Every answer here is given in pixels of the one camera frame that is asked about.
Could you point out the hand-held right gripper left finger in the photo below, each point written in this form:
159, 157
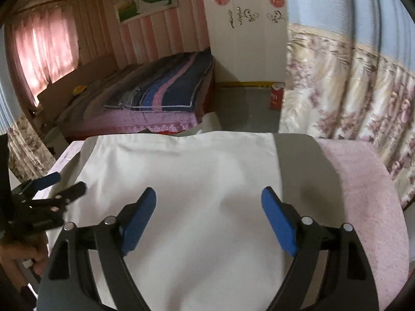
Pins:
139, 223

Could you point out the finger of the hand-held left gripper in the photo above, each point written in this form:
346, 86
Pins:
48, 178
69, 192

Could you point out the striped blue purple blanket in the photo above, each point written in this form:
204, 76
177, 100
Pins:
165, 84

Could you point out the green and white jacket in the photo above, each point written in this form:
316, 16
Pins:
210, 175

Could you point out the red can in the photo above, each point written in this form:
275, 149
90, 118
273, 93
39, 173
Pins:
276, 97

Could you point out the person's left hand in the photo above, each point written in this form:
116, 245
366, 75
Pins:
22, 256

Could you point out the small yellow item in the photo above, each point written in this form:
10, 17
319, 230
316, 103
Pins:
79, 89

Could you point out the pink window curtain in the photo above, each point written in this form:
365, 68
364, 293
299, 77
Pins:
42, 51

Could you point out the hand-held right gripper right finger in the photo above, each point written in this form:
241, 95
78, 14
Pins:
278, 223

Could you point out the framed wall picture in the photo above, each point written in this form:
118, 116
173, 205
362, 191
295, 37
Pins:
146, 1

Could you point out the white wardrobe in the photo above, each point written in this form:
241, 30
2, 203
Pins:
246, 51

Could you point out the blue floral curtain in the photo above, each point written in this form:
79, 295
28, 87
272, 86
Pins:
29, 142
350, 87

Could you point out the bed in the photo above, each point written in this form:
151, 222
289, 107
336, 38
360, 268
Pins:
97, 103

